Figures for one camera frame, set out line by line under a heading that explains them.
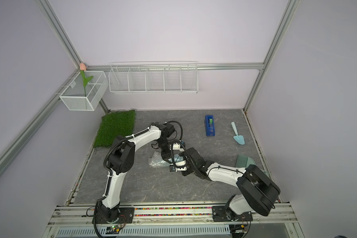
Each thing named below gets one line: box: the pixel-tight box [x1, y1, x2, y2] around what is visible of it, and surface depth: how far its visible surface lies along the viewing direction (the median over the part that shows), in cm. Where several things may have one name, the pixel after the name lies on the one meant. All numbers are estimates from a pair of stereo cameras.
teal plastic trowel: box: [231, 121, 245, 145], surface depth 105 cm
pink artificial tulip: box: [79, 62, 94, 97], surface depth 91 cm
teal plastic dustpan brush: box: [235, 154, 256, 168], surface depth 94 cm
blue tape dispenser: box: [204, 115, 216, 137], surface depth 106 cm
